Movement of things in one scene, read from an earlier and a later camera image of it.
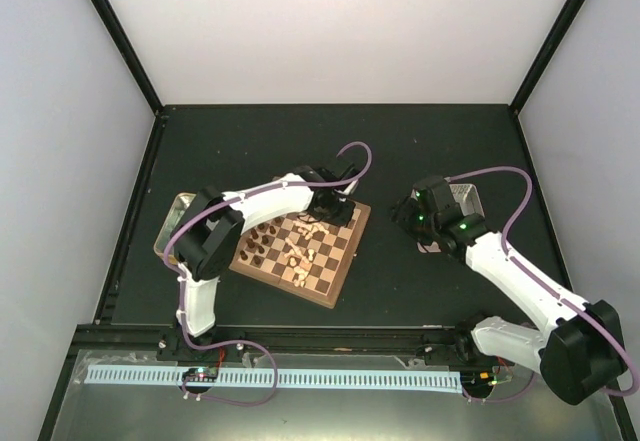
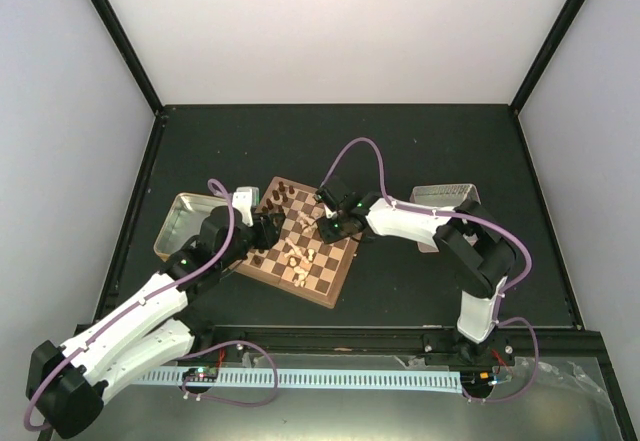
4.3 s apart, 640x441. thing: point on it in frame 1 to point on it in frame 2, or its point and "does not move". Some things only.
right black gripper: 402,214 to 328,236
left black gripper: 342,220 to 268,235
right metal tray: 467,197 does not move
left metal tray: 178,210 does not move
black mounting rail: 166,339 does not move
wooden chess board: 303,256 does not move
